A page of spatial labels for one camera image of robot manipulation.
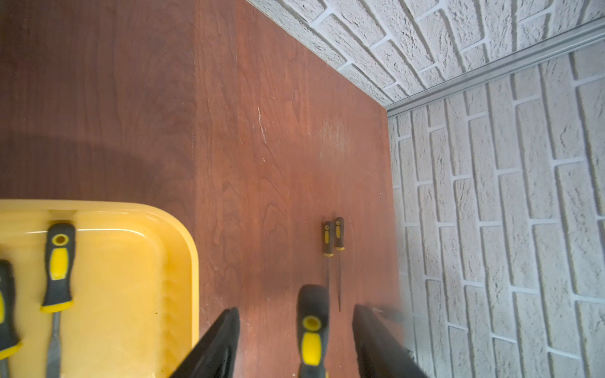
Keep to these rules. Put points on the black yellow needle file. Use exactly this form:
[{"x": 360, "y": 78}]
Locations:
[
  {"x": 60, "y": 251},
  {"x": 339, "y": 246},
  {"x": 328, "y": 243},
  {"x": 313, "y": 330},
  {"x": 10, "y": 340}
]

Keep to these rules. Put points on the aluminium right corner post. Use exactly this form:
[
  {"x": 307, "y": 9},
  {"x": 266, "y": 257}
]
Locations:
[{"x": 562, "y": 44}]

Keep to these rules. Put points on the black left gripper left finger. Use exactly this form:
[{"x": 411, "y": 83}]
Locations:
[{"x": 215, "y": 354}]

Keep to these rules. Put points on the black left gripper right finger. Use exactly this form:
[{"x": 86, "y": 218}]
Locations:
[{"x": 379, "y": 354}]

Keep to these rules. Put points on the yellow plastic storage tray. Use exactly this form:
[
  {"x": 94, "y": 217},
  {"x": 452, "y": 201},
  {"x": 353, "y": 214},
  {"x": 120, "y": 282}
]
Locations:
[{"x": 135, "y": 310}]

